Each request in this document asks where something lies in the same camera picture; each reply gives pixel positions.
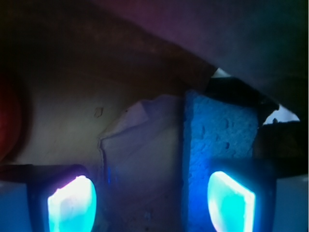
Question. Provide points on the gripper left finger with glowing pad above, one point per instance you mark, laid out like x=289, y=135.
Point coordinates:
x=46, y=198

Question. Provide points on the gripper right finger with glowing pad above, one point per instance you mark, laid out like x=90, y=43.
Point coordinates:
x=259, y=195

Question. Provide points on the blue sponge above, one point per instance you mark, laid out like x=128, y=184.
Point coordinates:
x=212, y=129

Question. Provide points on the red toy donut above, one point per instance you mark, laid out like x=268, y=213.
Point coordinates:
x=15, y=116

